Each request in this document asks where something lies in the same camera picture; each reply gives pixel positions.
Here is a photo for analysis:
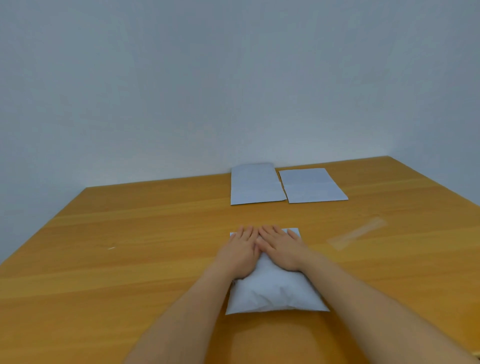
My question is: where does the person's right hand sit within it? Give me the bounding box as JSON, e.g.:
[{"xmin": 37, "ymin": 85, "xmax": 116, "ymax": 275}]
[{"xmin": 256, "ymin": 225, "xmax": 313, "ymax": 273}]

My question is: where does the person's left hand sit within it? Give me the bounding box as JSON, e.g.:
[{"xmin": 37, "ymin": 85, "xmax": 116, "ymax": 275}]
[{"xmin": 214, "ymin": 225, "xmax": 262, "ymax": 280}]

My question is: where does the white padded mailer bag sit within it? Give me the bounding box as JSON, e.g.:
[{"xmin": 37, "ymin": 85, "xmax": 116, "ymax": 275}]
[{"xmin": 225, "ymin": 227, "xmax": 331, "ymax": 316}]

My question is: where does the person's left forearm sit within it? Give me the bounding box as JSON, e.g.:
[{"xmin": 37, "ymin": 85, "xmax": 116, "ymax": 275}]
[{"xmin": 124, "ymin": 262, "xmax": 241, "ymax": 364}]

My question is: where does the person's right forearm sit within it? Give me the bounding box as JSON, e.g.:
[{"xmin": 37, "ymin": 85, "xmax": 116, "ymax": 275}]
[{"xmin": 299, "ymin": 250, "xmax": 480, "ymax": 364}]

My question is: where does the white flat paper envelope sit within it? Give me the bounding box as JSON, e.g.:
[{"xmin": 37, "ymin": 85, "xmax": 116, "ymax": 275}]
[
  {"xmin": 230, "ymin": 163, "xmax": 287, "ymax": 206},
  {"xmin": 278, "ymin": 167, "xmax": 349, "ymax": 204}
]

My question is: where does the clear plastic adhesive strip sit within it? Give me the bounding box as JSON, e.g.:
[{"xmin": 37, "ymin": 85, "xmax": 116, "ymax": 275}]
[{"xmin": 326, "ymin": 216, "xmax": 388, "ymax": 251}]

